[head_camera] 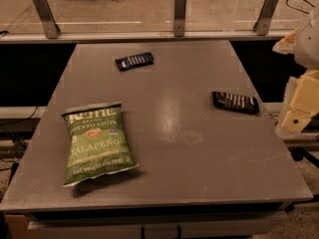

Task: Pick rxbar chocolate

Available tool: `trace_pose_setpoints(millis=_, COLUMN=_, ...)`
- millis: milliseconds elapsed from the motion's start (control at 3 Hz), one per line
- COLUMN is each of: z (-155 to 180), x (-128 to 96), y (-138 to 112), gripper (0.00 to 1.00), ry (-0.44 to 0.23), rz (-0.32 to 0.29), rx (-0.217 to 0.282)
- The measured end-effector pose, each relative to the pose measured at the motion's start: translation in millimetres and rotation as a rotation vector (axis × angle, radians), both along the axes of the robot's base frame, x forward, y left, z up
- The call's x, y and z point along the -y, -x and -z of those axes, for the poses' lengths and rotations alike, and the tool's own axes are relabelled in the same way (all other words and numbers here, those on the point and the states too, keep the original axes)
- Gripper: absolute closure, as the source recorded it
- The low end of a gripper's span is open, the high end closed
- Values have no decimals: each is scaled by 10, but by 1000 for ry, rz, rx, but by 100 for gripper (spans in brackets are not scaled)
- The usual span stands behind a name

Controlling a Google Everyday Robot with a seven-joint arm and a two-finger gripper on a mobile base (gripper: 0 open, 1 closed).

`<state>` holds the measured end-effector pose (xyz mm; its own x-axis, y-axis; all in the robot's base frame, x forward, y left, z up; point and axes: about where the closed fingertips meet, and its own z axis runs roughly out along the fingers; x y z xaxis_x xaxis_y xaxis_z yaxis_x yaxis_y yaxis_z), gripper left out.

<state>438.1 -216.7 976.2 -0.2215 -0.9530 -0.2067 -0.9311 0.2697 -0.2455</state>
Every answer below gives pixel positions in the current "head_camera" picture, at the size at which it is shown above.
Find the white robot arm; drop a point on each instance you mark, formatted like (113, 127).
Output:
(301, 97)

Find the black rxbar near top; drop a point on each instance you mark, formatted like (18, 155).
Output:
(135, 61)

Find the black rxbar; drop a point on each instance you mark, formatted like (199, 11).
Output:
(135, 61)
(235, 103)

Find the black rxbar at right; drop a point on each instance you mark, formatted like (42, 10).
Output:
(235, 103)

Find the green jalapeno chips bag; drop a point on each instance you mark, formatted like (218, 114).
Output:
(98, 142)

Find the metal barrier base rail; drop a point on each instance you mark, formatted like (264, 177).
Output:
(106, 37)

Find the middle metal barrier bracket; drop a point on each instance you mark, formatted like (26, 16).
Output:
(179, 17)

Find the metal barrier bracket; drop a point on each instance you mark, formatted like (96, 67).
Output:
(262, 25)
(179, 17)
(50, 27)

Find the right metal barrier bracket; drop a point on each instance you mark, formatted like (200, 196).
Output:
(262, 25)

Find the left metal barrier bracket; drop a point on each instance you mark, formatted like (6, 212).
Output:
(50, 27)

